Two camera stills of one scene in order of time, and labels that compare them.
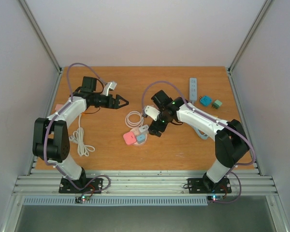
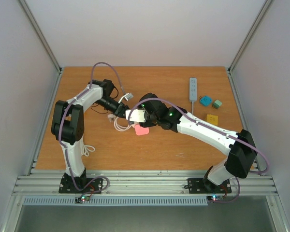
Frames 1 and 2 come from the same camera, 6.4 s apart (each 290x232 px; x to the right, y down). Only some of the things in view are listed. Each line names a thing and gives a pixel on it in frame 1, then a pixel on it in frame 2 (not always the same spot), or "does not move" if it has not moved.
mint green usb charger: x=216 y=104 does not move
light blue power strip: x=193 y=89 does not move
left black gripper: x=116 y=105 → x=121 y=110
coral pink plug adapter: x=129 y=137 → x=141 y=131
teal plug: x=205 y=100 does not move
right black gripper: x=157 y=126 → x=147 y=118
